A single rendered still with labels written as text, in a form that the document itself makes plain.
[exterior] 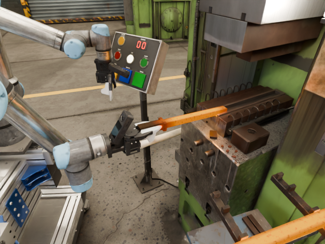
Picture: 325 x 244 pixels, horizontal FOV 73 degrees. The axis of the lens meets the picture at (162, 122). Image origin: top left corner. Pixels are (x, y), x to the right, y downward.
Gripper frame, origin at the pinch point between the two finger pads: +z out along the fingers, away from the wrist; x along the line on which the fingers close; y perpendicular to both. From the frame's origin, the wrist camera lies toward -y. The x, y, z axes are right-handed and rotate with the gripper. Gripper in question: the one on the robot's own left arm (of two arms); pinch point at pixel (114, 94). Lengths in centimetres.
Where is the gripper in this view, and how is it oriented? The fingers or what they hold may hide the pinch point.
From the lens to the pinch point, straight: 123.3
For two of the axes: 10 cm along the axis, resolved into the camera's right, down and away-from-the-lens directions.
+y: -10.0, 0.3, -0.4
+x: 0.4, 5.7, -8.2
